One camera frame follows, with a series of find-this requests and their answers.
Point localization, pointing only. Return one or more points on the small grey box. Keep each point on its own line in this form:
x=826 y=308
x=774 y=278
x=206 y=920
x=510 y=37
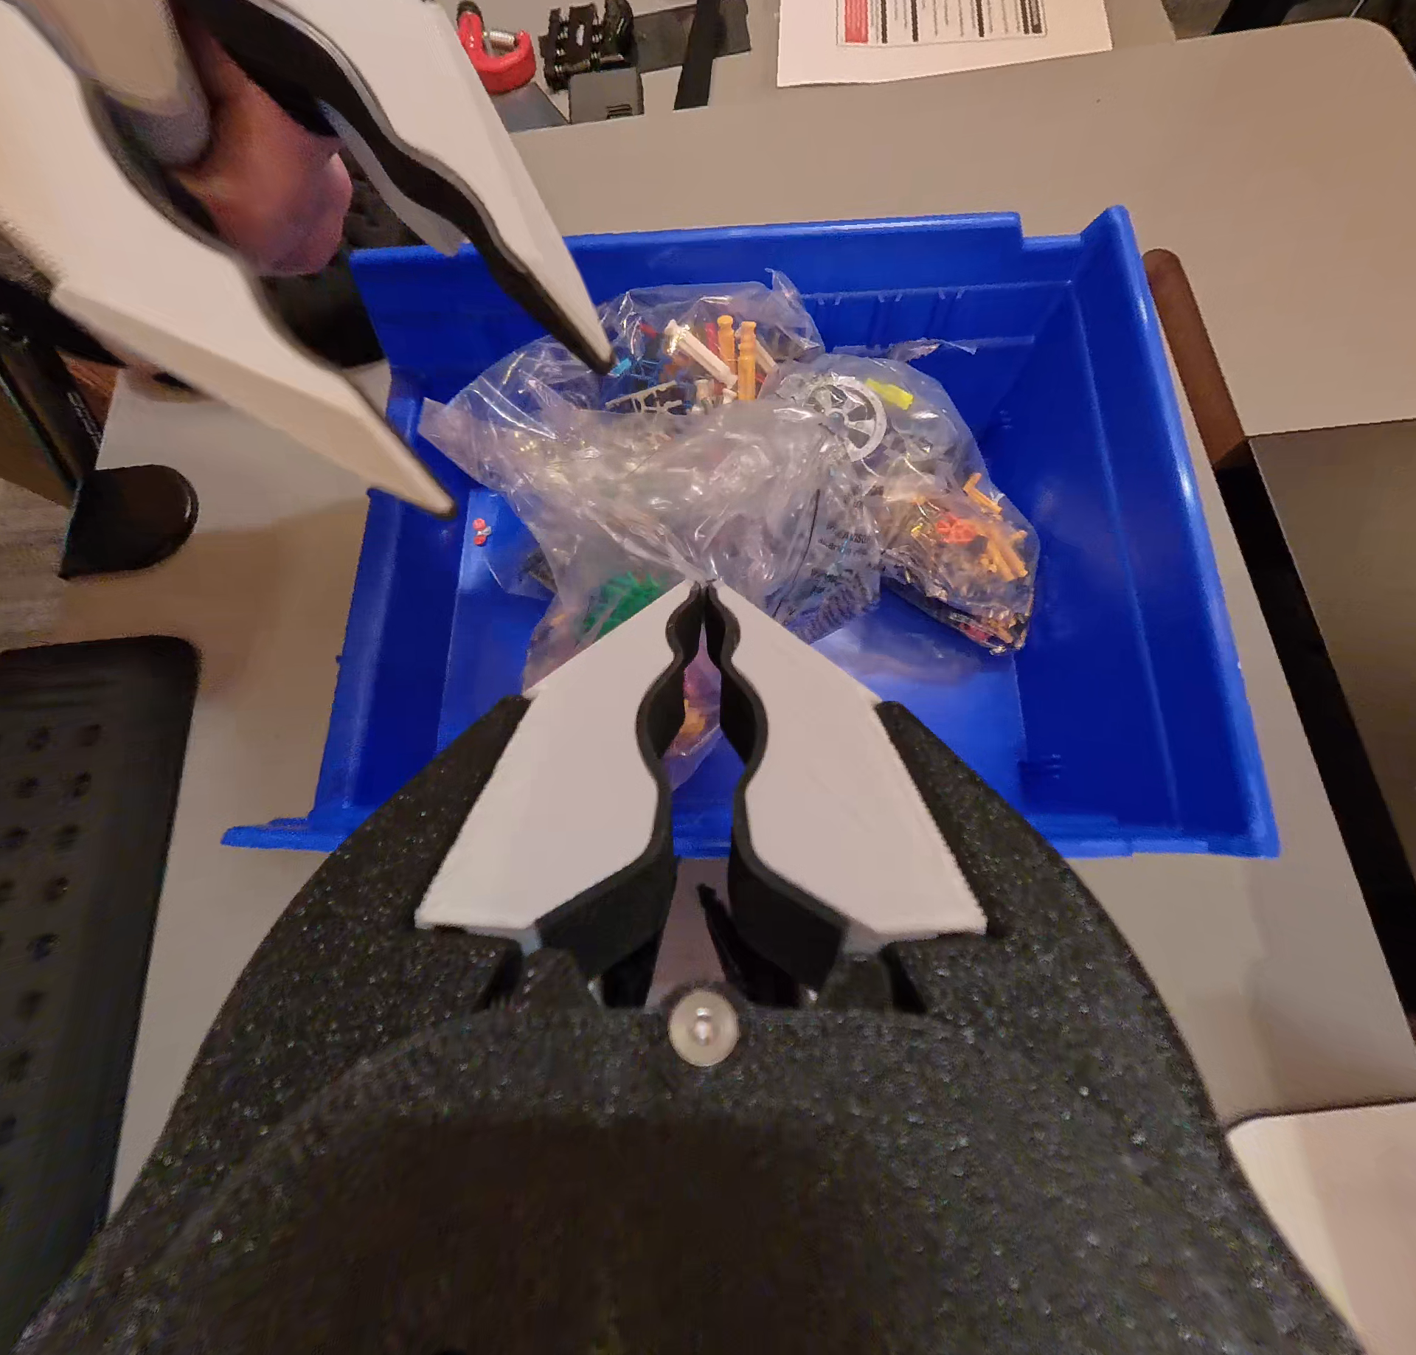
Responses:
x=606 y=96

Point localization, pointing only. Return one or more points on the white book stand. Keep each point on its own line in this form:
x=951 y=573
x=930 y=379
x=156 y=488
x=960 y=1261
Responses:
x=1340 y=1212

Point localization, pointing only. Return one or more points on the blue plastic bin with sticker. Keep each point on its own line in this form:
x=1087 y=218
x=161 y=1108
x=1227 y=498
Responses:
x=1107 y=493

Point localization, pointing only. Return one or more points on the black strip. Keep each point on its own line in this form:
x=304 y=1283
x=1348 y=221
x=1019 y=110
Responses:
x=700 y=50

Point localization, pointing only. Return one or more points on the black table inset panel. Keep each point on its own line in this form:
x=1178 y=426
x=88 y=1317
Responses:
x=1340 y=659

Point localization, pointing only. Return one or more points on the white sheet with red label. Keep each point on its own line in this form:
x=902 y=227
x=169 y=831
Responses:
x=952 y=61

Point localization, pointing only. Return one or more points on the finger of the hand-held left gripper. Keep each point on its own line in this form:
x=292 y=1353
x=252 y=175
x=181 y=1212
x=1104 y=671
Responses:
x=444 y=128
x=145 y=294

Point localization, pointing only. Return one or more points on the black post with foot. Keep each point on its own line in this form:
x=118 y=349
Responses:
x=134 y=515

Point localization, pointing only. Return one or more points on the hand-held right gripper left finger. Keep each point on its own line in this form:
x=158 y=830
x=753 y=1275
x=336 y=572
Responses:
x=554 y=814

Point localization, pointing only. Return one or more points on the red toy clamp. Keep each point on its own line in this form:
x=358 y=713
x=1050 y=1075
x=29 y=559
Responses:
x=510 y=63

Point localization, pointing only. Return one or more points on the clear bag of rods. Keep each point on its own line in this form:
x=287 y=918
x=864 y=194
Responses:
x=709 y=355

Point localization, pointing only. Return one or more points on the black toy assembly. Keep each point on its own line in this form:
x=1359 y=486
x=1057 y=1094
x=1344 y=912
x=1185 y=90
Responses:
x=587 y=34

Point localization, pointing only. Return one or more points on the person's left hand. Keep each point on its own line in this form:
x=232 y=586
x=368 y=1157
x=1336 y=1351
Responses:
x=278 y=194

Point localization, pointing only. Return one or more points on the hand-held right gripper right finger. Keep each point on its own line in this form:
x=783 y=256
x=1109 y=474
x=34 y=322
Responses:
x=853 y=825

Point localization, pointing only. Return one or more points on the clear bag with wheels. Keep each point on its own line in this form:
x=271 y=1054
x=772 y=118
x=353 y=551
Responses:
x=853 y=415

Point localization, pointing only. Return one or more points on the clear bag of orange pieces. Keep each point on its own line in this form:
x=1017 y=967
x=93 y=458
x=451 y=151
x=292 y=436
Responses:
x=975 y=559

